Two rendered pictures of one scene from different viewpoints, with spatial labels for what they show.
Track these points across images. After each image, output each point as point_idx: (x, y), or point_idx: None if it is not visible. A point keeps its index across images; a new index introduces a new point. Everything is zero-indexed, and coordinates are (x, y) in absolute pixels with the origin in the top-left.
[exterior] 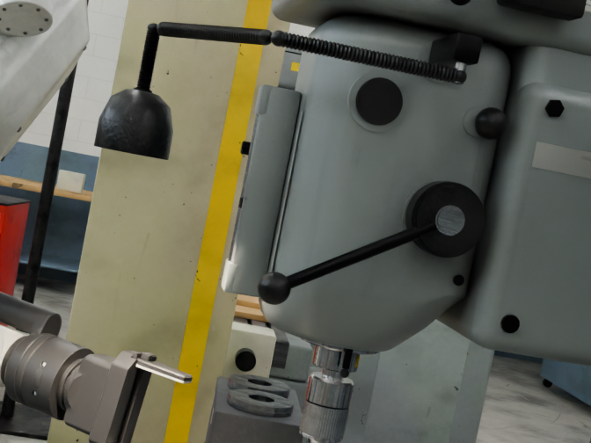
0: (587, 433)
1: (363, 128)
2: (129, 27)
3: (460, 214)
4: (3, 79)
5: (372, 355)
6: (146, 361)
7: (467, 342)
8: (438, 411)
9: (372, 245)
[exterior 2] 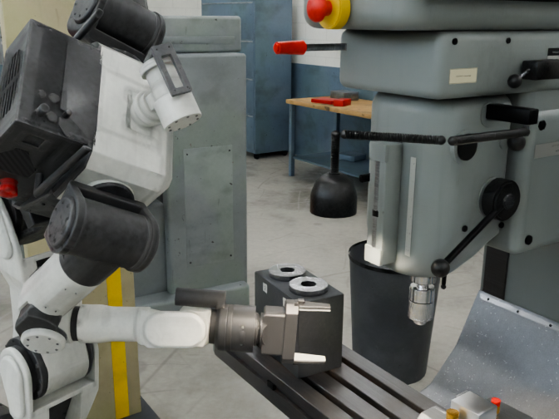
0: (248, 167)
1: (459, 164)
2: (7, 18)
3: (513, 196)
4: (163, 160)
5: (180, 179)
6: (304, 305)
7: (231, 155)
8: (224, 199)
9: (479, 228)
